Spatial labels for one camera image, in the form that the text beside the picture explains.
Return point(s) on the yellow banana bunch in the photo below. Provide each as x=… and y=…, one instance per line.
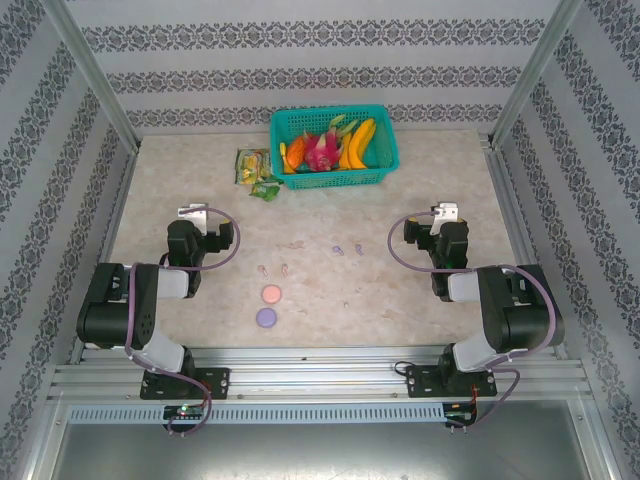
x=361, y=145

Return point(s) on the yellow green snack packet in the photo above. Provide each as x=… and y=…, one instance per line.
x=252, y=165

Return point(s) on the teal plastic basket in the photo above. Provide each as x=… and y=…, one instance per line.
x=385, y=150

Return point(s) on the pink dragon fruit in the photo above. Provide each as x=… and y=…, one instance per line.
x=320, y=150

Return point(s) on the aluminium mounting rail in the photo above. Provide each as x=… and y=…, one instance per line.
x=320, y=375

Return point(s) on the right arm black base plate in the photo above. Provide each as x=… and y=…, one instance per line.
x=417, y=385

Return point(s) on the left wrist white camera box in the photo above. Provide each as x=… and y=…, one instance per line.
x=200, y=215

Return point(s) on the orange oval fruit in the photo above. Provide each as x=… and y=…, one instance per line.
x=296, y=151

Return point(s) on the small green snack packet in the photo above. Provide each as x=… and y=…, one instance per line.
x=265, y=191

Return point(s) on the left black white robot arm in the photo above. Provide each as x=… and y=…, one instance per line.
x=145, y=310

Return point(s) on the purple round earbud case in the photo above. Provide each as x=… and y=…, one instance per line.
x=266, y=318

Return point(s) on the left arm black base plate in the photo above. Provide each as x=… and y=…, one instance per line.
x=220, y=382

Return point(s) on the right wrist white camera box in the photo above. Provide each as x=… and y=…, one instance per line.
x=447, y=212

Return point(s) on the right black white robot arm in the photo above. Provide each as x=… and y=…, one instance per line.
x=500, y=310

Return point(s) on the green circuit board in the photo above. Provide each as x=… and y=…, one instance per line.
x=460, y=414
x=185, y=412

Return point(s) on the aluminium side rail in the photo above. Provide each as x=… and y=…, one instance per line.
x=120, y=200
x=507, y=200

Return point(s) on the right green circuit board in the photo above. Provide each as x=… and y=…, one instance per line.
x=460, y=414

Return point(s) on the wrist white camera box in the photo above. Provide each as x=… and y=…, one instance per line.
x=447, y=212
x=200, y=215

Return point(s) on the aluminium frame post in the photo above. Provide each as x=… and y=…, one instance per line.
x=92, y=75
x=531, y=75

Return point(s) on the small yellow fruit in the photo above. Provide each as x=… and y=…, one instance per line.
x=282, y=151

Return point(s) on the left green circuit board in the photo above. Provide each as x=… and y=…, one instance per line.
x=185, y=412

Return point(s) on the pink round earbud case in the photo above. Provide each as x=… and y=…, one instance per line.
x=272, y=294

